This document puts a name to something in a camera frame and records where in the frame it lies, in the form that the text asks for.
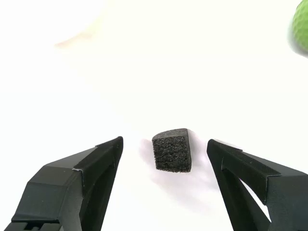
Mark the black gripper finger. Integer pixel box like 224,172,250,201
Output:
3,136,124,231
206,138,308,231

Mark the black foam cube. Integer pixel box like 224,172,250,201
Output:
152,128,193,173

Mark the green golf ball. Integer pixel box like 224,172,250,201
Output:
287,0,308,58

